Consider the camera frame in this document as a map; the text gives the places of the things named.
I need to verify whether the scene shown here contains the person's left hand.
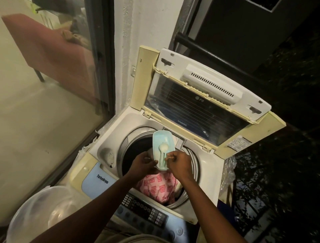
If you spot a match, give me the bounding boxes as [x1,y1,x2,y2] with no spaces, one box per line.
[128,151,159,182]

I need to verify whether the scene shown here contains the person's right hand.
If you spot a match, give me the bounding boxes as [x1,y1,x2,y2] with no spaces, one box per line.
[166,150,195,183]

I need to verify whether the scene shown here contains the light blue detergent tray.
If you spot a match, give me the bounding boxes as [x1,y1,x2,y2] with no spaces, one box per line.
[152,130,177,171]

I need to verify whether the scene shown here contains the person's right forearm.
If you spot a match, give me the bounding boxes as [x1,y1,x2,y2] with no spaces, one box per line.
[179,175,248,243]

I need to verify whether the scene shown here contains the person's left forearm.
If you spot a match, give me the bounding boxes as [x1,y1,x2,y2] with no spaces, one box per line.
[29,174,141,243]

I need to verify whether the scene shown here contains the white detergent scoop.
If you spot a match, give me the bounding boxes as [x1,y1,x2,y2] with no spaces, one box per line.
[159,142,169,168]

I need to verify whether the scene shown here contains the pink patterned cloth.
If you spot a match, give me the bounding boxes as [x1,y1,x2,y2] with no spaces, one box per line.
[136,171,179,205]

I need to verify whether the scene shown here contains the white top-load washing machine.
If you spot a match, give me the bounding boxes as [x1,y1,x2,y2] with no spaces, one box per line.
[69,107,225,243]

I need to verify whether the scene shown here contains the clear plastic cover sheet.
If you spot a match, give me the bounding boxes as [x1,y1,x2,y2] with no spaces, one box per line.
[219,156,237,199]

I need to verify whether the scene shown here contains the cream washing machine lid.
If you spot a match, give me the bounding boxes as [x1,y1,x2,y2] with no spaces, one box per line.
[130,45,287,160]

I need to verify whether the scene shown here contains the black metal railing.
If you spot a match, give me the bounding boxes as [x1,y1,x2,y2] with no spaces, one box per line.
[174,32,275,88]

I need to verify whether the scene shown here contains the black framed sliding glass door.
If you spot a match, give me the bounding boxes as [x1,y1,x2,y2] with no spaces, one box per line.
[0,0,116,227]

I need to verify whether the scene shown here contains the clear plastic tub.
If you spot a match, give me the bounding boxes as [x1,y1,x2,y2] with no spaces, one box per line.
[6,185,84,243]

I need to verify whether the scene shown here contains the red couch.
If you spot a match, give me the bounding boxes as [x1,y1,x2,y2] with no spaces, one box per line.
[1,14,102,107]

